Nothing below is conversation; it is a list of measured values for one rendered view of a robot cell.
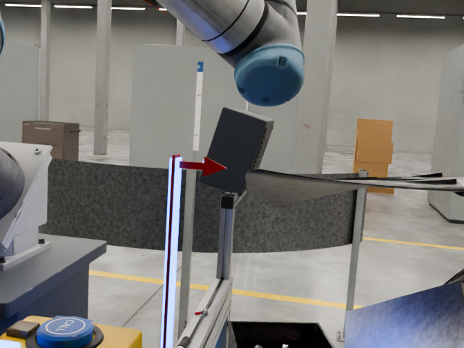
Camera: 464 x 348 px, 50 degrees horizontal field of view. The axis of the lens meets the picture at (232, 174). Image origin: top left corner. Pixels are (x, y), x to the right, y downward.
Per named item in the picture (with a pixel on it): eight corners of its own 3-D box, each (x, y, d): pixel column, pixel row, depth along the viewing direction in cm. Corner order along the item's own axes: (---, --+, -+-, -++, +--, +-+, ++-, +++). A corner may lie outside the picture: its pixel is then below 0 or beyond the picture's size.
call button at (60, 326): (78, 362, 35) (79, 338, 35) (25, 354, 36) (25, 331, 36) (101, 337, 39) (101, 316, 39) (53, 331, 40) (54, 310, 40)
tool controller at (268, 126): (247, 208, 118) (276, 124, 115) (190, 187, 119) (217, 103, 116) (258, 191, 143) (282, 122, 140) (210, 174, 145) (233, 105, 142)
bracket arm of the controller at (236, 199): (233, 209, 113) (234, 197, 112) (219, 208, 113) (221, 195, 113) (246, 193, 136) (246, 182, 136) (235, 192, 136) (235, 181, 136)
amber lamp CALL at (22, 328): (27, 340, 37) (27, 332, 37) (5, 336, 37) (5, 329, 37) (40, 329, 39) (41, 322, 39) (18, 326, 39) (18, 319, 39)
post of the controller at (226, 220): (228, 280, 115) (234, 196, 112) (215, 279, 115) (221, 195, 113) (230, 276, 118) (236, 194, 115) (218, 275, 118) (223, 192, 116)
